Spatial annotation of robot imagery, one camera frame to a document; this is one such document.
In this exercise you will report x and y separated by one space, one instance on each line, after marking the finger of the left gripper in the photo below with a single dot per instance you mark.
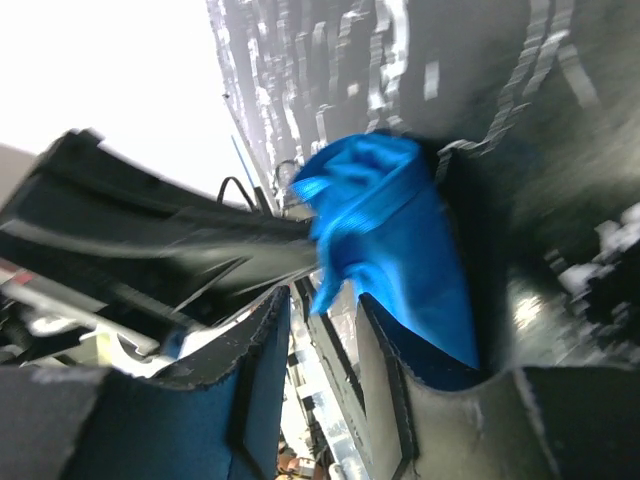
121 234

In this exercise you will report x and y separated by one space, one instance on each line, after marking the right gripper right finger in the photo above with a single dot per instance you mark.
431 417

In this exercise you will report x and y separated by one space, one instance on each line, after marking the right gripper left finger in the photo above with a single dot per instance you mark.
214 414

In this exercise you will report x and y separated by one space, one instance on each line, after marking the blue cloth napkin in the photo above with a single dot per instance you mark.
379 224

